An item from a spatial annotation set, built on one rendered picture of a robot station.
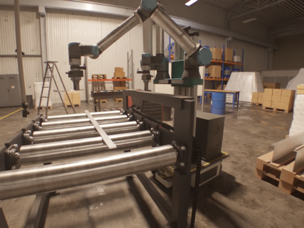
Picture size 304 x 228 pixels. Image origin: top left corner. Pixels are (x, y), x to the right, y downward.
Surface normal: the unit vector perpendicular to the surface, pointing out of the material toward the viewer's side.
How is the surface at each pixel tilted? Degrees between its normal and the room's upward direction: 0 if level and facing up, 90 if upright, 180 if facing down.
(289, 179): 90
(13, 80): 90
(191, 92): 90
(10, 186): 70
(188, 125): 90
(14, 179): 48
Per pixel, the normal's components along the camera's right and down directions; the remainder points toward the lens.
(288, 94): -0.86, 0.10
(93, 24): 0.42, 0.18
